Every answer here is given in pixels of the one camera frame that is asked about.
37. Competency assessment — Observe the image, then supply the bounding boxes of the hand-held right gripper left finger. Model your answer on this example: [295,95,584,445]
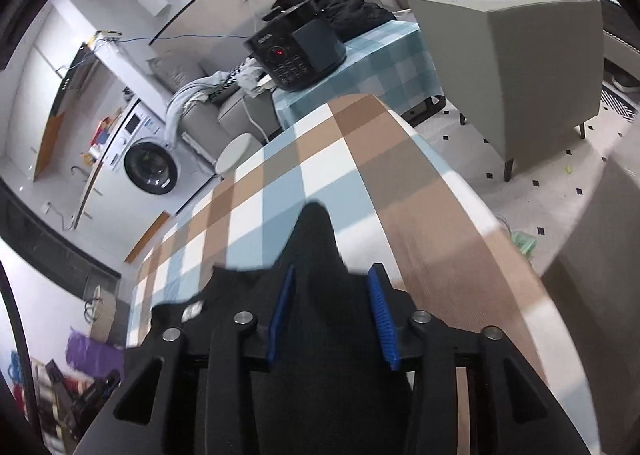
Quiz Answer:
[75,265,297,455]

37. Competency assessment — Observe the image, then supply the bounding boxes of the grey side table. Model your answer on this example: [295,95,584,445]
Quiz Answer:
[406,0,606,183]

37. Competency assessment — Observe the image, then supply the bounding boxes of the green plastic bag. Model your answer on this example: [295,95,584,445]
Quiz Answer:
[510,230,538,261]

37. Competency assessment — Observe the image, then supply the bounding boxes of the white round stool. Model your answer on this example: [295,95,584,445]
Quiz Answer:
[215,132,261,176]

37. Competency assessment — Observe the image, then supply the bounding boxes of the pale grey throw blanket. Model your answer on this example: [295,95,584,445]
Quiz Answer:
[165,75,236,141]

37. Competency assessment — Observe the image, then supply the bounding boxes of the brown blue checked tablecloth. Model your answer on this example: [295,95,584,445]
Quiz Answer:
[125,94,601,455]

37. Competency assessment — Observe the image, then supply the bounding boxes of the white washing machine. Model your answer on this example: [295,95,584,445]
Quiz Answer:
[102,100,216,216]

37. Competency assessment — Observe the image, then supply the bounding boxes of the black knit sweater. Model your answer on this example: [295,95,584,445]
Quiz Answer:
[150,202,418,455]

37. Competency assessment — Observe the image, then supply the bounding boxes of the white kitchen base cabinet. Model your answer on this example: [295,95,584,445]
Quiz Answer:
[70,150,131,231]

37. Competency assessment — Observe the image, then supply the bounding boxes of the black electric pressure cooker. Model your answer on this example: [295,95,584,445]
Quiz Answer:
[243,0,348,92]

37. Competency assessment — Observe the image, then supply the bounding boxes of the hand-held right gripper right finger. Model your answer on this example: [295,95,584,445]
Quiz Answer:
[367,263,593,455]

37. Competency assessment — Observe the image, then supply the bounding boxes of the grey sofa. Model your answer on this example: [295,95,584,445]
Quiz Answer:
[167,58,281,171]

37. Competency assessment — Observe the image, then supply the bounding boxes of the white crumpled clothes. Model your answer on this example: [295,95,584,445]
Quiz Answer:
[235,60,273,96]

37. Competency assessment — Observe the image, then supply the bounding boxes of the purple bag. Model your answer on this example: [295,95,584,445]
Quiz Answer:
[65,330,126,383]

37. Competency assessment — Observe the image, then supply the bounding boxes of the small table with blue checked cloth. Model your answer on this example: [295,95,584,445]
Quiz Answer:
[272,20,447,131]

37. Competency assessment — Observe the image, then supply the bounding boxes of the black jacket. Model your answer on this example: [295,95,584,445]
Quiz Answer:
[262,0,398,43]

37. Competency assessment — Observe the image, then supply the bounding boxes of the black white patterned rug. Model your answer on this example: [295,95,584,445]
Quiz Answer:
[600,85,640,122]

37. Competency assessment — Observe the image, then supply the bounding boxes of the range hood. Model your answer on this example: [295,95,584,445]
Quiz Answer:
[47,42,101,121]

